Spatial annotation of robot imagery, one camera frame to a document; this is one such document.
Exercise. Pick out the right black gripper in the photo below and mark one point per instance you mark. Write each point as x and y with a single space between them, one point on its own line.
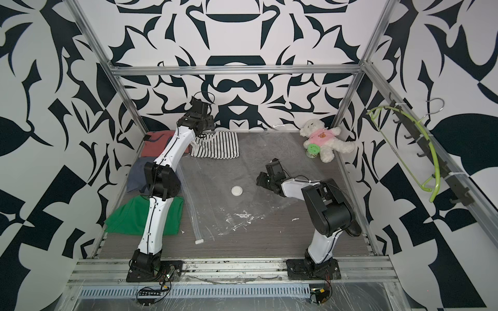
260 179

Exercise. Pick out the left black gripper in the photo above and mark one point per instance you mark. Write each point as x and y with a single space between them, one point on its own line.
209 122

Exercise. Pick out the black white striped shirt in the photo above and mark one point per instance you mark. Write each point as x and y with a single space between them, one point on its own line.
217 145

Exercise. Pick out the red tank top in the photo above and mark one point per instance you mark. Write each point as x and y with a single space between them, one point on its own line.
167 142

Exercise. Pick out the clear plastic vacuum bag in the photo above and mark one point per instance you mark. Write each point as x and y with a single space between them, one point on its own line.
213 216

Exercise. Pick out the blue tank top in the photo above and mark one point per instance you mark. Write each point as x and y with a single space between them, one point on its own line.
136 176

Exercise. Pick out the green garment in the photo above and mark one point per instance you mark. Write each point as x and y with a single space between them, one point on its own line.
130 219

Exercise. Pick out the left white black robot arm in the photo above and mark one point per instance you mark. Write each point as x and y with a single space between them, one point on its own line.
164 185

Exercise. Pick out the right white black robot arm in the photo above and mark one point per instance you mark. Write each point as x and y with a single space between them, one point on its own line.
331 215

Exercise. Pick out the white vacuum bag valve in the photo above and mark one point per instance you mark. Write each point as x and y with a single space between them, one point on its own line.
237 190

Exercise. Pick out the green lidded small tub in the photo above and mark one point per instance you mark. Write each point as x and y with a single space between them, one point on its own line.
312 151

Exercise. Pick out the white teddy bear pink shirt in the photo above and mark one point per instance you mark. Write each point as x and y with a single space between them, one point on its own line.
316 132

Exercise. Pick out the green clothes hanger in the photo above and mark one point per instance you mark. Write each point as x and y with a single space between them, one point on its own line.
417 135

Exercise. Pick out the aluminium frame crossbar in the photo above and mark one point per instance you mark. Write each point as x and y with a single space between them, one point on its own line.
234 70

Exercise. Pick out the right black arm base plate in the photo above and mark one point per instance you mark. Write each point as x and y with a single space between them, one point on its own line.
306 269

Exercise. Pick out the white slotted cable duct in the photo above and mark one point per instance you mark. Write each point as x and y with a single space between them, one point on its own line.
201 291

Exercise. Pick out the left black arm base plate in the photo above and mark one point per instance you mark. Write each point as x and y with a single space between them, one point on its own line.
163 271

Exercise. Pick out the black wall hook rack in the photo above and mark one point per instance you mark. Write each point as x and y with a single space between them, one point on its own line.
450 177

